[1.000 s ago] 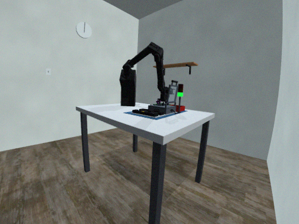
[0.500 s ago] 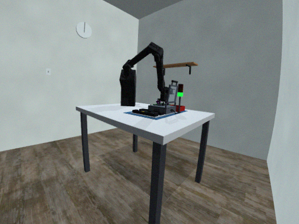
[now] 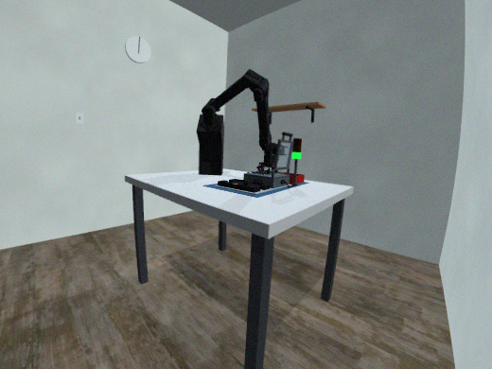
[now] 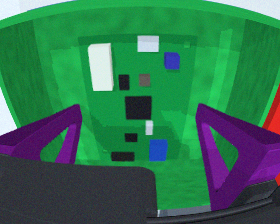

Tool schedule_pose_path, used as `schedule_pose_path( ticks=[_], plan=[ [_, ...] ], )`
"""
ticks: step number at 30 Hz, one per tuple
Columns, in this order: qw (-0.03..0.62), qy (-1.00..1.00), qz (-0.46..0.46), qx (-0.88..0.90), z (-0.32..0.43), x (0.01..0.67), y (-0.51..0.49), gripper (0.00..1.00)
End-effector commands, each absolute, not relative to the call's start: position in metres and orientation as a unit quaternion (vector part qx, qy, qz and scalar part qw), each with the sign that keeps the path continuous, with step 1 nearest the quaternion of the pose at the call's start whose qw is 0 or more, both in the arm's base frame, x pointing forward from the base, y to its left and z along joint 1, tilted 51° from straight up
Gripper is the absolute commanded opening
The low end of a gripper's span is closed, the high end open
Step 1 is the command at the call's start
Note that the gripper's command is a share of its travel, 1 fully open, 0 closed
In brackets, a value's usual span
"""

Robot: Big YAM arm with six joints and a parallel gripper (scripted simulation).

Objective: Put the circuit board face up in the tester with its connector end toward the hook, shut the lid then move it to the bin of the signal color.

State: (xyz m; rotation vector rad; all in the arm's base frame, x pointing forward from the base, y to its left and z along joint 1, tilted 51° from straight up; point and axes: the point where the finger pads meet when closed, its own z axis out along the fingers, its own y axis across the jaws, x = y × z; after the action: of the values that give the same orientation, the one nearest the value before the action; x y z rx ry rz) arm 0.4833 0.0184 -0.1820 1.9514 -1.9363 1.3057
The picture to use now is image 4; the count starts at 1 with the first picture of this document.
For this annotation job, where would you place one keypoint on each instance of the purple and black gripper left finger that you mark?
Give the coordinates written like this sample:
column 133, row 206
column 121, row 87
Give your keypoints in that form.
column 27, row 141

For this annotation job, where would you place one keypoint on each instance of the green circuit board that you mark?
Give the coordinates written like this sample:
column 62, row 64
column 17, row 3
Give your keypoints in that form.
column 138, row 90

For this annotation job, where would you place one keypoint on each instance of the green bin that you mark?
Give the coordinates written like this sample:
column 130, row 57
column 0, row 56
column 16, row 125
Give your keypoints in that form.
column 237, row 71

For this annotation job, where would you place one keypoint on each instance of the red tray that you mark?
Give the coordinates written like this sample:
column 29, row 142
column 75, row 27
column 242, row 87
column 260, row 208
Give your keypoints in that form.
column 272, row 121

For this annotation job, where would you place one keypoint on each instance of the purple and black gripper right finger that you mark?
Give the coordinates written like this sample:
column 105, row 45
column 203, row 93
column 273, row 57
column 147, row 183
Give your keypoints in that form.
column 258, row 155

